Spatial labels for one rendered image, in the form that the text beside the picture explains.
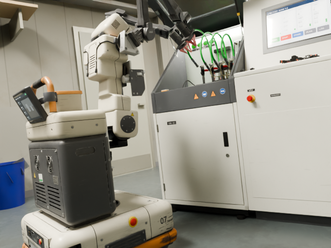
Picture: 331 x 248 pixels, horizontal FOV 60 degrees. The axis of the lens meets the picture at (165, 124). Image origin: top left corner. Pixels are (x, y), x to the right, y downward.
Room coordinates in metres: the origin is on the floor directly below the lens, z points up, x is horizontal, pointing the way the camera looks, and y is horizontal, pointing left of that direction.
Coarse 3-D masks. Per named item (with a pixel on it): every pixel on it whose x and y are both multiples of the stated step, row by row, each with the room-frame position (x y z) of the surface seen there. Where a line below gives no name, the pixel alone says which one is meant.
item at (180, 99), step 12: (204, 84) 2.02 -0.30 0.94; (216, 84) 1.97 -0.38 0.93; (228, 84) 1.92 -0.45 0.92; (156, 96) 2.27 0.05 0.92; (168, 96) 2.20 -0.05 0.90; (180, 96) 2.14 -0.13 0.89; (192, 96) 2.08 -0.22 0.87; (216, 96) 1.98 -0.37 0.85; (228, 96) 1.93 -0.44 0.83; (168, 108) 2.21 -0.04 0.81; (180, 108) 2.15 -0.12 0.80
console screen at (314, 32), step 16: (288, 0) 1.98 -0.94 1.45; (304, 0) 1.92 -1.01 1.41; (320, 0) 1.86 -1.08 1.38; (272, 16) 2.03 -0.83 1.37; (288, 16) 1.96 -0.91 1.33; (304, 16) 1.90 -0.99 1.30; (320, 16) 1.84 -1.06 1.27; (272, 32) 2.01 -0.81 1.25; (288, 32) 1.94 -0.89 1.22; (304, 32) 1.88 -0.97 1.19; (320, 32) 1.82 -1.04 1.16; (272, 48) 1.99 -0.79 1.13; (288, 48) 1.93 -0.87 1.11
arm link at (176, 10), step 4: (164, 0) 1.76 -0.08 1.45; (168, 0) 1.76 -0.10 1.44; (172, 0) 1.78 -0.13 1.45; (168, 4) 1.78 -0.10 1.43; (172, 4) 1.79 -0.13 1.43; (176, 4) 1.81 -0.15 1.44; (168, 8) 1.81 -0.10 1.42; (172, 8) 1.80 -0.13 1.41; (176, 8) 1.81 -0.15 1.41; (180, 8) 1.84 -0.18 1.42; (168, 12) 1.84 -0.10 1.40; (172, 12) 1.82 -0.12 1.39; (176, 12) 1.82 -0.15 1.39; (172, 16) 1.86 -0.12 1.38; (176, 16) 1.84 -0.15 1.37; (172, 20) 1.89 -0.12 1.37
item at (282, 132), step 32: (256, 0) 2.13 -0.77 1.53; (256, 32) 2.08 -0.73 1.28; (256, 64) 2.04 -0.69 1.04; (320, 64) 1.61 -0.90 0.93; (256, 96) 1.82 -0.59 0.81; (288, 96) 1.71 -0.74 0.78; (320, 96) 1.62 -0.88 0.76; (256, 128) 1.83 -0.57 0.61; (288, 128) 1.72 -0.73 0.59; (320, 128) 1.62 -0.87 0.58; (256, 160) 1.85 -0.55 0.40; (288, 160) 1.73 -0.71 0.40; (320, 160) 1.63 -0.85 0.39; (256, 192) 1.86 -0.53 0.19; (288, 192) 1.75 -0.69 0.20; (320, 192) 1.65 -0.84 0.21; (320, 224) 1.69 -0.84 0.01
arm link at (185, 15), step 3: (180, 12) 1.84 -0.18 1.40; (183, 12) 1.93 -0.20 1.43; (186, 12) 1.92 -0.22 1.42; (180, 15) 1.84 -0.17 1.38; (183, 15) 1.87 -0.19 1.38; (186, 15) 1.93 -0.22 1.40; (189, 15) 1.94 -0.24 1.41; (180, 18) 1.85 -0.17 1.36; (183, 18) 1.87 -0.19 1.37; (186, 18) 1.92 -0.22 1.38; (189, 18) 1.94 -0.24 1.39; (174, 21) 1.90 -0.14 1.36; (177, 21) 1.88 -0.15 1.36; (180, 21) 1.87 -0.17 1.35; (186, 21) 1.93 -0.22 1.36; (186, 24) 1.95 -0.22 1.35
